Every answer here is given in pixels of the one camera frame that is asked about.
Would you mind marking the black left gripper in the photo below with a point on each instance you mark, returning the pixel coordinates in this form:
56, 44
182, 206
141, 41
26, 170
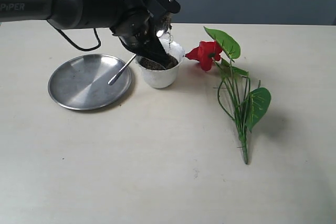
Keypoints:
133, 25

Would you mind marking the steel spork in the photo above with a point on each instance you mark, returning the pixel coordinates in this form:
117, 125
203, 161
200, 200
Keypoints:
165, 29

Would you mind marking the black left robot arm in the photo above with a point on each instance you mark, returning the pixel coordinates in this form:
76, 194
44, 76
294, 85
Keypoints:
64, 14

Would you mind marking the white plastic flower pot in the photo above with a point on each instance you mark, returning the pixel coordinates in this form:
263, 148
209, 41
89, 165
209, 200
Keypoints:
160, 79

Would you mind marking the red artificial anthurium flower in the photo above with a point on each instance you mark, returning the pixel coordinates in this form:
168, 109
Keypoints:
244, 105

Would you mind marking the round steel plate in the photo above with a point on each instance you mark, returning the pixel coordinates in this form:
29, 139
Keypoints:
81, 84

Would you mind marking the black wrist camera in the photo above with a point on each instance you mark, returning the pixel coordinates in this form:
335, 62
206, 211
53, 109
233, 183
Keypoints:
162, 11

